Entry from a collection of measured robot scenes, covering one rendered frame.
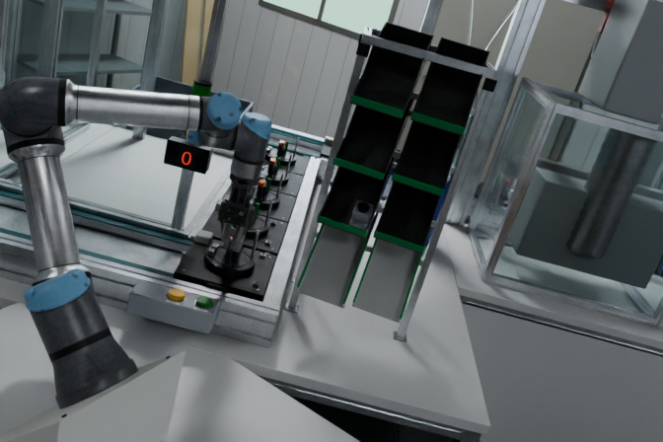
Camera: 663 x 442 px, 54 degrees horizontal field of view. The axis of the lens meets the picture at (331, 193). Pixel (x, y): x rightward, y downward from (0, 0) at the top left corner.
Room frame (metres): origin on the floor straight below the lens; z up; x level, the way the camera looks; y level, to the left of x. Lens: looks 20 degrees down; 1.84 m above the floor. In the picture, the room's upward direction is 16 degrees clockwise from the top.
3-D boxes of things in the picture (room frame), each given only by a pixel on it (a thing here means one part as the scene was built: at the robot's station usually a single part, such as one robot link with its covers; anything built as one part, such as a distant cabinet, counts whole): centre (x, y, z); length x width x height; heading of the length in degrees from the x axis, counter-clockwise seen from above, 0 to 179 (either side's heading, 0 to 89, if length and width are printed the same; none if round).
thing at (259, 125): (1.51, 0.22, 1.37); 0.09 x 0.08 x 0.11; 109
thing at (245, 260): (1.61, 0.22, 0.98); 0.14 x 0.14 x 0.02
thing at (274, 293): (2.09, 0.23, 0.91); 1.24 x 0.33 x 0.10; 2
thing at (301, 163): (2.60, 0.25, 1.01); 0.24 x 0.24 x 0.13; 2
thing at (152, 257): (1.62, 0.52, 0.91); 0.84 x 0.28 x 0.10; 92
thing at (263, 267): (1.61, 0.22, 0.96); 0.24 x 0.24 x 0.02; 2
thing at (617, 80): (2.39, -0.91, 1.50); 0.38 x 0.21 x 0.88; 2
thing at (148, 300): (1.39, 0.30, 0.93); 0.21 x 0.07 x 0.06; 92
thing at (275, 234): (1.86, 0.23, 1.01); 0.24 x 0.24 x 0.13; 2
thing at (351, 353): (2.05, 0.23, 0.84); 1.50 x 1.41 x 0.03; 92
